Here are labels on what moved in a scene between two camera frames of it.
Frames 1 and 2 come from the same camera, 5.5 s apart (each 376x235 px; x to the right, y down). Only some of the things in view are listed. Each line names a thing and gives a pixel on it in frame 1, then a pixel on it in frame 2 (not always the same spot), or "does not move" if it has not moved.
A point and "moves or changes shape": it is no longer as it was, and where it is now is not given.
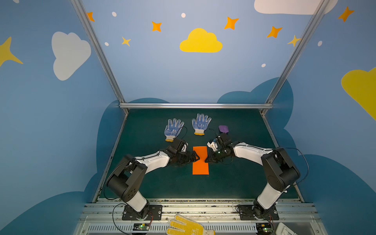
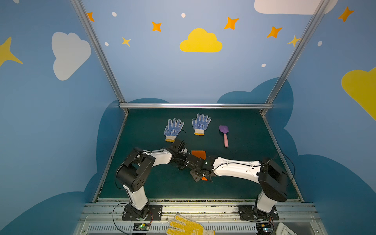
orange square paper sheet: (200, 167) moves or changes shape
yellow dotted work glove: (190, 227) does not move
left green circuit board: (141, 226) does not move
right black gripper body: (214, 155) → (198, 173)
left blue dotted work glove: (174, 128) does not move
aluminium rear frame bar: (196, 105) does not move
